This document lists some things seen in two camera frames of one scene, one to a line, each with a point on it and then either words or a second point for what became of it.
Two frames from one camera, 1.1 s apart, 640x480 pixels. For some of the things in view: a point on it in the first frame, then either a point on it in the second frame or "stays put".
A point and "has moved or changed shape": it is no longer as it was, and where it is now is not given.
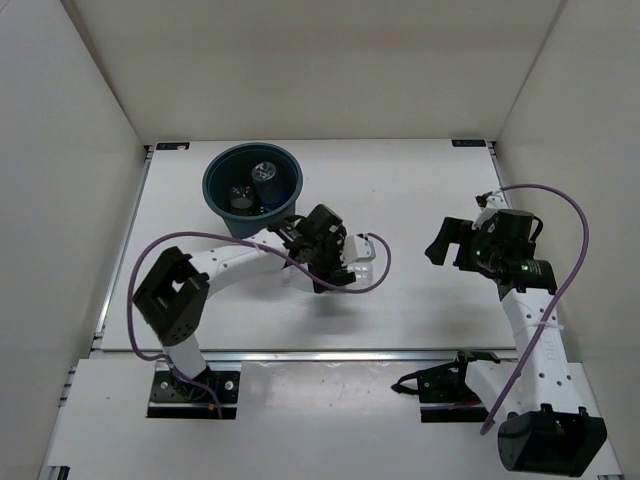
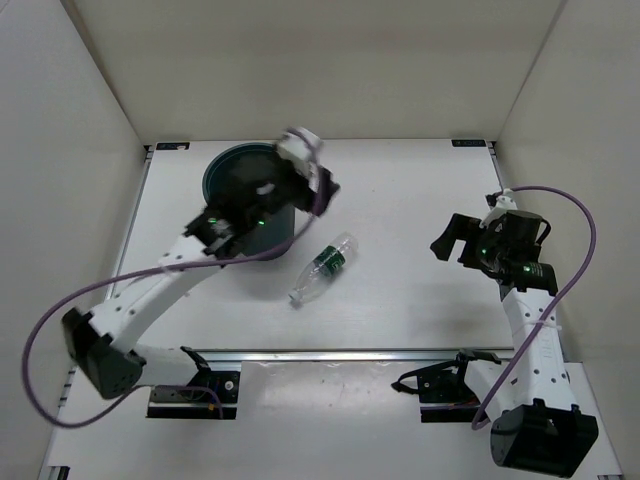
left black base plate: x=173 y=397 stays put
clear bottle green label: x=364 y=275 has moved or changed shape
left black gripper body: x=328 y=253 → x=289 y=188
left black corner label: x=172 y=145 stays put
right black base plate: x=443 y=393 stays put
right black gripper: x=452 y=232 stays put
